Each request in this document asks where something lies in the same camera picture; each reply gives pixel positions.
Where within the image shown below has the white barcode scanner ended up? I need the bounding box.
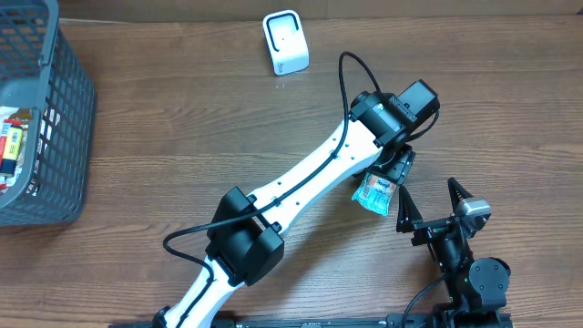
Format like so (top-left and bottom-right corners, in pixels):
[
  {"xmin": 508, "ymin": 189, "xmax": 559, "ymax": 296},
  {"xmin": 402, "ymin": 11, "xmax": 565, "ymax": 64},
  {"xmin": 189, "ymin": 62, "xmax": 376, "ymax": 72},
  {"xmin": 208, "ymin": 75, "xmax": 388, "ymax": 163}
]
[{"xmin": 262, "ymin": 9, "xmax": 310, "ymax": 76}]

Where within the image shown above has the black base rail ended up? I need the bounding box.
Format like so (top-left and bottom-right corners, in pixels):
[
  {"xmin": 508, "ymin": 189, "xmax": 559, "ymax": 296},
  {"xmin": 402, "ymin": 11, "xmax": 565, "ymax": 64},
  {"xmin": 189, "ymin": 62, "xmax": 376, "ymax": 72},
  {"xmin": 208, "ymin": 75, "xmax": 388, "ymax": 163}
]
[{"xmin": 213, "ymin": 313, "xmax": 438, "ymax": 328}]

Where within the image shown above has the teal wet wipes pack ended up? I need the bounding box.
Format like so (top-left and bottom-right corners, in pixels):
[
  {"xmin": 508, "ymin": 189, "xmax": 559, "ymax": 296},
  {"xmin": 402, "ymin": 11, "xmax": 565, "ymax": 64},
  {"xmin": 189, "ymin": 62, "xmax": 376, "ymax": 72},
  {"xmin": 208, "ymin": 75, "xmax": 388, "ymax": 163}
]
[{"xmin": 352, "ymin": 173, "xmax": 397, "ymax": 216}]

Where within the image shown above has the grey plastic mesh basket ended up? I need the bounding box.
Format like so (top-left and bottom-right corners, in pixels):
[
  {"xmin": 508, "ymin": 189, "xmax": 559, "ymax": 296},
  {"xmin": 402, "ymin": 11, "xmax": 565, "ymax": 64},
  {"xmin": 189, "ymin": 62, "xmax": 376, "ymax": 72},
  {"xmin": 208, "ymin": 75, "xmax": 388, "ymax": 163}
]
[{"xmin": 1, "ymin": 0, "xmax": 97, "ymax": 226}]

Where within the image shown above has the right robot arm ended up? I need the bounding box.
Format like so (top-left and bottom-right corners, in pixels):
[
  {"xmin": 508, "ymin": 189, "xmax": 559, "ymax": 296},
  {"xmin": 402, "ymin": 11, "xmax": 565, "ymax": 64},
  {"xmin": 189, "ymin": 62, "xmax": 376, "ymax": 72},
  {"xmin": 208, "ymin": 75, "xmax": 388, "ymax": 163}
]
[{"xmin": 396, "ymin": 178, "xmax": 513, "ymax": 328}]

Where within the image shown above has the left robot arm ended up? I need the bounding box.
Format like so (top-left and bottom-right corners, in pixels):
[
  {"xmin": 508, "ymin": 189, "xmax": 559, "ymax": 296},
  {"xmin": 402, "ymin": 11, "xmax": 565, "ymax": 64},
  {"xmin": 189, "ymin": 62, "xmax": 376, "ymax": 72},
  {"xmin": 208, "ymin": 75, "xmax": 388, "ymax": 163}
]
[{"xmin": 152, "ymin": 80, "xmax": 440, "ymax": 327}]

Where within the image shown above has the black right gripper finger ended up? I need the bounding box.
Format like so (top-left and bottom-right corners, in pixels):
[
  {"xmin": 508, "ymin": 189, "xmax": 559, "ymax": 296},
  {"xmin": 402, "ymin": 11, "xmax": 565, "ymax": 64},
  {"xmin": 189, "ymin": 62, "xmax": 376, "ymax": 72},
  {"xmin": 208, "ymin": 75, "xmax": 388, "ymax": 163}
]
[
  {"xmin": 396, "ymin": 186, "xmax": 423, "ymax": 233},
  {"xmin": 447, "ymin": 177, "xmax": 473, "ymax": 211}
]

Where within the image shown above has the yellow highlighter marker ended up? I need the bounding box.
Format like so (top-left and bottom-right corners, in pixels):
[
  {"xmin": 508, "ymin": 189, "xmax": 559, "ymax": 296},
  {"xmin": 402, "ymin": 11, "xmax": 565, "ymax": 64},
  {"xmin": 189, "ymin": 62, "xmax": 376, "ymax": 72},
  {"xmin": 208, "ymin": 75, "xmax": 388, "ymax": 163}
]
[{"xmin": 1, "ymin": 125, "xmax": 24, "ymax": 177}]

